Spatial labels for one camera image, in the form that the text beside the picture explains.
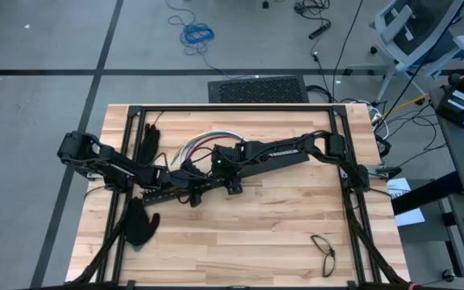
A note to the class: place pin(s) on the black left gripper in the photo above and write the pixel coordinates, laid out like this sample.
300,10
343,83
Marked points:
187,183

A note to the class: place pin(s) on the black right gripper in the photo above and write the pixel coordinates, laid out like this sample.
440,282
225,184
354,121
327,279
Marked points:
228,173

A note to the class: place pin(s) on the black duct cover strip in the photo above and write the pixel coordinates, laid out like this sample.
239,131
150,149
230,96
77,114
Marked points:
292,162

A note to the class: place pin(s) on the black work glove grey cuff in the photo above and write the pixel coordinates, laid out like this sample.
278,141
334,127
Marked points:
150,139
137,227

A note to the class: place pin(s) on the black zip tie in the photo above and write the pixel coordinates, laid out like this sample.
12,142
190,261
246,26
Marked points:
158,117

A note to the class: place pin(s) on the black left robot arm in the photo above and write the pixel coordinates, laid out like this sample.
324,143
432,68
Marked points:
111,167

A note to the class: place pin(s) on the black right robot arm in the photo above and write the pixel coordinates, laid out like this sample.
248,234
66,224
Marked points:
312,141

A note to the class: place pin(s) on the black perforated floor mat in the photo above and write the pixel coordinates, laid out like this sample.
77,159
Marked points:
256,89

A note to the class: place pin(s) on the black eyeglasses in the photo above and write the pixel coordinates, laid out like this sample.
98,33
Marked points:
331,253

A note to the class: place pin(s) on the white paper sheet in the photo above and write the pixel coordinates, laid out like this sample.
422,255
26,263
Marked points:
411,217

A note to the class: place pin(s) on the black stand beam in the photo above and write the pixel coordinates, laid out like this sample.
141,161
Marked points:
425,193

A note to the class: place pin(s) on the black caster wheel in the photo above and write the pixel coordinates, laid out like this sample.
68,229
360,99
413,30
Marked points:
448,275

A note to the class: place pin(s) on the black box device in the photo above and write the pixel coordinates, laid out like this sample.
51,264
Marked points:
455,106

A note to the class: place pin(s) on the grey mesh office chair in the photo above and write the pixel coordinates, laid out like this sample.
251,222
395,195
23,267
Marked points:
413,28

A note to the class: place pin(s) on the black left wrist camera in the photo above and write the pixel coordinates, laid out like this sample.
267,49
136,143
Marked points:
190,166

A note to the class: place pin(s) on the black aluminium table frame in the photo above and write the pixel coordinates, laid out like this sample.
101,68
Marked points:
236,108

